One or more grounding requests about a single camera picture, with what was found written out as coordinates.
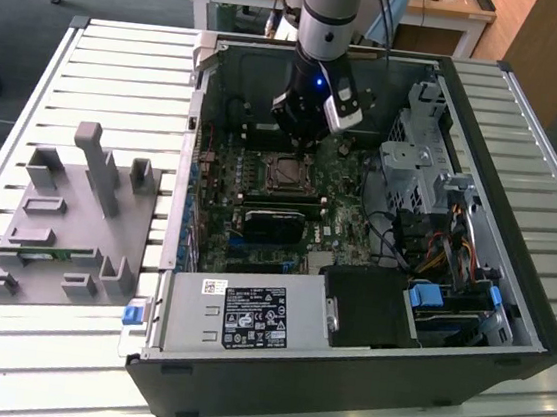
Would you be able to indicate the perforated silver drive cage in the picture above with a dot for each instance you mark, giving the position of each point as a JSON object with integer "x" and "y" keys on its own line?
{"x": 410, "y": 155}

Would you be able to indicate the CPU socket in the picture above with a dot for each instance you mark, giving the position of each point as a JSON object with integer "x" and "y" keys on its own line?
{"x": 283, "y": 190}

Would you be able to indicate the round coin battery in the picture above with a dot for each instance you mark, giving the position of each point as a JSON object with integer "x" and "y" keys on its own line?
{"x": 344, "y": 149}

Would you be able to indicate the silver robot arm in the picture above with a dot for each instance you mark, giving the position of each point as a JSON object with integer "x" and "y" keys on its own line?
{"x": 328, "y": 13}

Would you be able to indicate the brown wooden cabinet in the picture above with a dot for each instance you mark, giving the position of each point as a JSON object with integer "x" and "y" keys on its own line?
{"x": 553, "y": 48}

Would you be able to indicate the green motherboard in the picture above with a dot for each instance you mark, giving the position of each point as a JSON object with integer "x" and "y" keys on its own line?
{"x": 352, "y": 222}

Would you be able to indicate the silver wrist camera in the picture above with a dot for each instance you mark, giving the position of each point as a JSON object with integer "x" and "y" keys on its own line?
{"x": 343, "y": 107}

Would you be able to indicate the silver power supply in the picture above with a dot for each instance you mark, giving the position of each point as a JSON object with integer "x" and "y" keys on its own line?
{"x": 186, "y": 309}

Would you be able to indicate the grey parts rack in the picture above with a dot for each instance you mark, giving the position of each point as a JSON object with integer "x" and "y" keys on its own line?
{"x": 70, "y": 225}

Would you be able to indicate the black plastic shroud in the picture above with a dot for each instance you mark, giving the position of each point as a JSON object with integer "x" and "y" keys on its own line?
{"x": 373, "y": 305}

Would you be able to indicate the hard disk in blue carrier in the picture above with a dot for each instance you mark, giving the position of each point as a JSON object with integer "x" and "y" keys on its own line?
{"x": 424, "y": 296}

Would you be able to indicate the small blue plastic tab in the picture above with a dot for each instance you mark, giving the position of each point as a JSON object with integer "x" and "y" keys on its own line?
{"x": 495, "y": 297}

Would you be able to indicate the green RAM stick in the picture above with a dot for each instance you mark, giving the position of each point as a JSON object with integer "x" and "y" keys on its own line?
{"x": 64, "y": 254}

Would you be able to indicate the silver finned heatsink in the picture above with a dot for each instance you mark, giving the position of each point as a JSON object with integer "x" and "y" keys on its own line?
{"x": 320, "y": 263}

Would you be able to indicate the blue case latch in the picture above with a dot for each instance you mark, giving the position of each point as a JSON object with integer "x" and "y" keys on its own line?
{"x": 133, "y": 316}

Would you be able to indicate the black and silver PC case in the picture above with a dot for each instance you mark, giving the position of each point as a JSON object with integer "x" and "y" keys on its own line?
{"x": 287, "y": 396}

